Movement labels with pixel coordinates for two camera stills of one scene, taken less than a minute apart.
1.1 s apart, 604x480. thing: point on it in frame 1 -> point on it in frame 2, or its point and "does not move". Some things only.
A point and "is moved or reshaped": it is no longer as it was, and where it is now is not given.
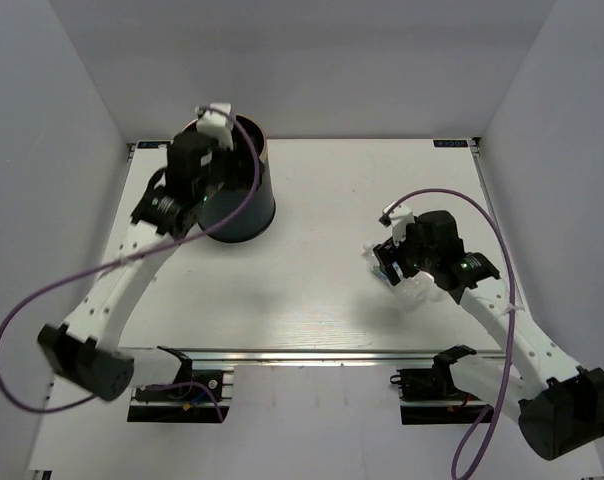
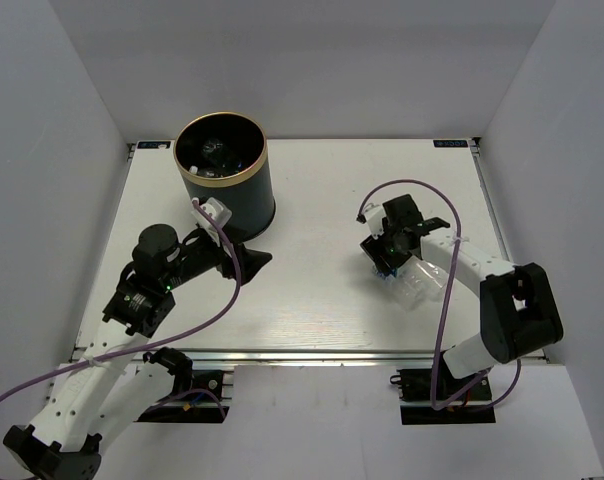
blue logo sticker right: [450, 143] does not move
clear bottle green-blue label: [377, 268] is moved or reshaped
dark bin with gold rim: [257, 218] does not move
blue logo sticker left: [154, 144] does not move
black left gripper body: [227, 173] -> [203, 255]
